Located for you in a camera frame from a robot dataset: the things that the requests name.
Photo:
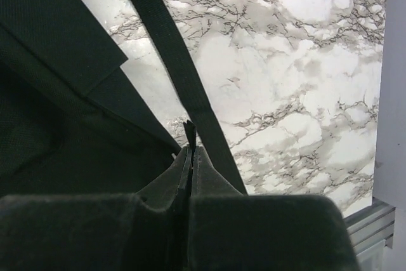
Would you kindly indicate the black student backpack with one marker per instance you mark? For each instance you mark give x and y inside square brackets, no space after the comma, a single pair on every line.
[71,121]

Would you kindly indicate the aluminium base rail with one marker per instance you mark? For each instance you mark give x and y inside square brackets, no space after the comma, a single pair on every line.
[371,230]

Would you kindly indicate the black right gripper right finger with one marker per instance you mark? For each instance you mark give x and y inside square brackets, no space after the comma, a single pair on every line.
[232,231]

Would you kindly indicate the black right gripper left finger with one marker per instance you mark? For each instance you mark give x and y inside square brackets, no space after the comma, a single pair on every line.
[133,231]

